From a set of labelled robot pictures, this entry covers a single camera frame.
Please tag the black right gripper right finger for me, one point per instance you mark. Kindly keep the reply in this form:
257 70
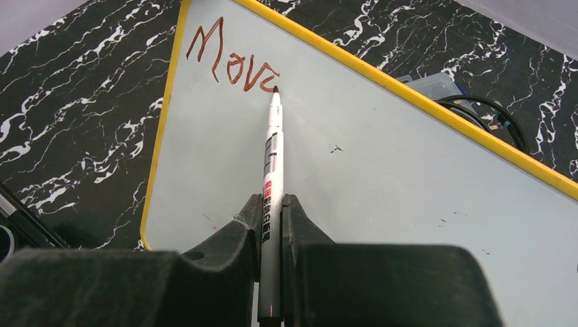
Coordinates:
343 284

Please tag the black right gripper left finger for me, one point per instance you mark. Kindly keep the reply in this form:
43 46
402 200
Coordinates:
211 284

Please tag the white whiteboard marker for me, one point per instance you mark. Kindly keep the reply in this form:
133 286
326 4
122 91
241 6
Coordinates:
270 284

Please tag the yellow framed whiteboard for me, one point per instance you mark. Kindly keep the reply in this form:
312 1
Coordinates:
371 160

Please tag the clear plastic screw box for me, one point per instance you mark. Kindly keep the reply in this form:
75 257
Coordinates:
435 87

